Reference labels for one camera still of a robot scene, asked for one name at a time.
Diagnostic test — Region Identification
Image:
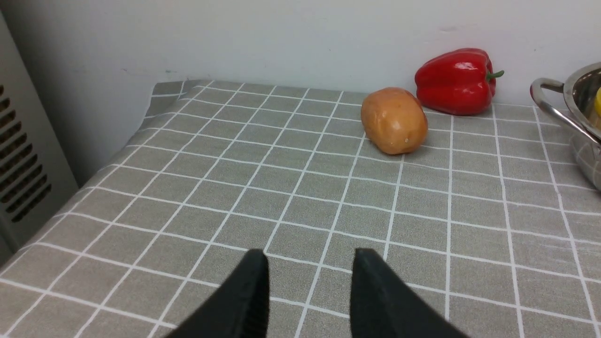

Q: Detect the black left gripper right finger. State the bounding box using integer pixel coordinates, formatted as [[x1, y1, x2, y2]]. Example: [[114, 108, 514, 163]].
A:
[[351, 248, 467, 338]]

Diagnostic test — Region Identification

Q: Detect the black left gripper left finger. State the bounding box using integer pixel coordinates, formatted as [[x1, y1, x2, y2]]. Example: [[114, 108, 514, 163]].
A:
[[168, 249, 269, 338]]

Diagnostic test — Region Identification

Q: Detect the stainless steel pot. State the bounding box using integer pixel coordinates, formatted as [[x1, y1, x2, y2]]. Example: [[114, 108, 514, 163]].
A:
[[530, 62, 601, 190]]

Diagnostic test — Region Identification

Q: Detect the grey checkered tablecloth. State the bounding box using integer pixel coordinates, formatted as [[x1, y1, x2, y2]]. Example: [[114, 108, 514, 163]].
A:
[[1, 80, 600, 338]]

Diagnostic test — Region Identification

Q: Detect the brown potato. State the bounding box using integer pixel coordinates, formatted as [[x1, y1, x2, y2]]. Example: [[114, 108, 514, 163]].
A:
[[360, 86, 429, 155]]

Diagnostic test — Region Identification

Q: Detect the red bell pepper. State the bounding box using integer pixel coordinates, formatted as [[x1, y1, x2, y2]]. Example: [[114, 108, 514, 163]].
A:
[[414, 48, 505, 116]]

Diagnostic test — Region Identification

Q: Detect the grey vented cabinet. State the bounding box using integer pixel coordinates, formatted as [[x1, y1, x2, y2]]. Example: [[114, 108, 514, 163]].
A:
[[0, 17, 78, 264]]

